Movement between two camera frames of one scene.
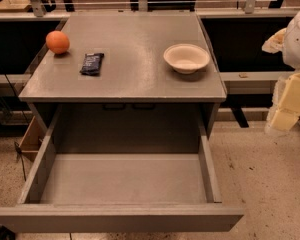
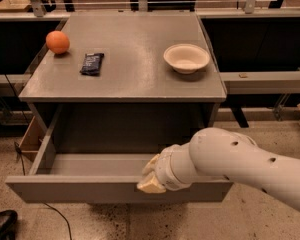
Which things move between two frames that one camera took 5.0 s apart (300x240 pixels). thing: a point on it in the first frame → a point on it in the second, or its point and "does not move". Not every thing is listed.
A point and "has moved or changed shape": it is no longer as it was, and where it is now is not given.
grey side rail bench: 252,83 does not move
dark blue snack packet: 92,64 does not move
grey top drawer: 119,194 has moved or changed shape
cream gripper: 298,40 → 165,169
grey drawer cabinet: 137,97 does not move
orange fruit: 58,42 does not move
